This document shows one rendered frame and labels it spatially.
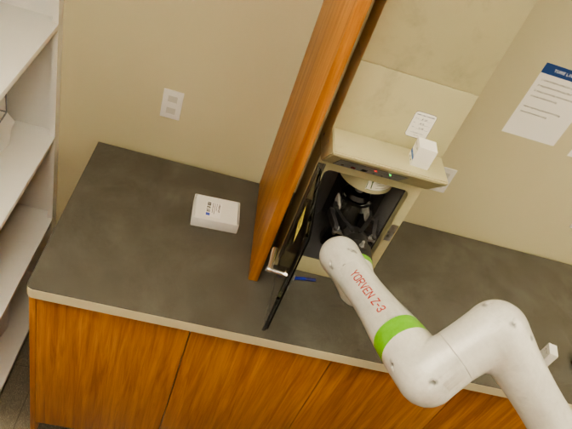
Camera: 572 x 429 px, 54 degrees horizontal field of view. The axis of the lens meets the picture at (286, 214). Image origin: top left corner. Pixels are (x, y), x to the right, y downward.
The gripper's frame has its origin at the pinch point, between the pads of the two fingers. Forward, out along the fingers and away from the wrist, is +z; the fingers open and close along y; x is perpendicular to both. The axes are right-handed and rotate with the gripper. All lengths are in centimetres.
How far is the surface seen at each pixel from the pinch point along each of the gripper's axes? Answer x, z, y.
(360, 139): -31.5, -11.8, 10.5
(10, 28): -17, 19, 113
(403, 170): -31.3, -20.5, -1.0
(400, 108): -42.1, -9.3, 3.5
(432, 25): -65, -9, 6
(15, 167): 27, 9, 108
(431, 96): -47.7, -9.3, -2.4
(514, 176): -6, 34, -65
